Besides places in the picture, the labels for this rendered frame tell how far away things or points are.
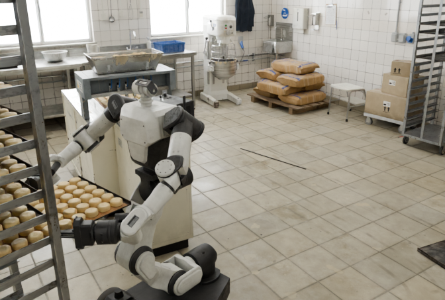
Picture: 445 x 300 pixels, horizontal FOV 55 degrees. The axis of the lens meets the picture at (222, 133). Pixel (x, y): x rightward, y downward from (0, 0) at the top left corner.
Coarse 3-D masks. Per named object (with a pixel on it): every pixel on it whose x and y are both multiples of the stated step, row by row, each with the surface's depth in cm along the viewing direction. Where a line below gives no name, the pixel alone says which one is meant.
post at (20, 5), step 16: (16, 0) 122; (16, 16) 125; (32, 48) 129; (32, 64) 130; (32, 80) 131; (32, 96) 132; (32, 112) 133; (32, 128) 136; (48, 160) 140; (48, 176) 141; (48, 192) 143; (48, 208) 144; (48, 224) 147; (64, 272) 154; (64, 288) 155
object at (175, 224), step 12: (120, 132) 314; (120, 144) 319; (120, 156) 326; (120, 168) 332; (132, 168) 297; (120, 180) 339; (132, 180) 303; (120, 192) 347; (132, 192) 308; (180, 192) 294; (168, 204) 292; (180, 204) 296; (168, 216) 294; (180, 216) 299; (156, 228) 293; (168, 228) 297; (180, 228) 302; (192, 228) 307; (156, 240) 296; (168, 240) 300; (180, 240) 305; (156, 252) 302; (168, 252) 307
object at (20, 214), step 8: (16, 208) 152; (24, 208) 152; (0, 216) 146; (8, 216) 147; (16, 216) 150; (24, 216) 146; (32, 216) 147; (0, 224) 145; (8, 224) 142; (16, 224) 143
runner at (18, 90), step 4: (4, 88) 128; (8, 88) 129; (12, 88) 130; (16, 88) 130; (20, 88) 131; (24, 88) 132; (0, 92) 127; (4, 92) 128; (8, 92) 129; (12, 92) 130; (16, 92) 131; (20, 92) 132; (24, 92) 132; (0, 96) 127; (4, 96) 128; (8, 96) 129; (12, 96) 130
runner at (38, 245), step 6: (42, 240) 148; (48, 240) 150; (30, 246) 145; (36, 246) 147; (42, 246) 148; (12, 252) 141; (18, 252) 142; (24, 252) 144; (30, 252) 146; (0, 258) 138; (6, 258) 139; (12, 258) 141; (18, 258) 142; (0, 264) 138
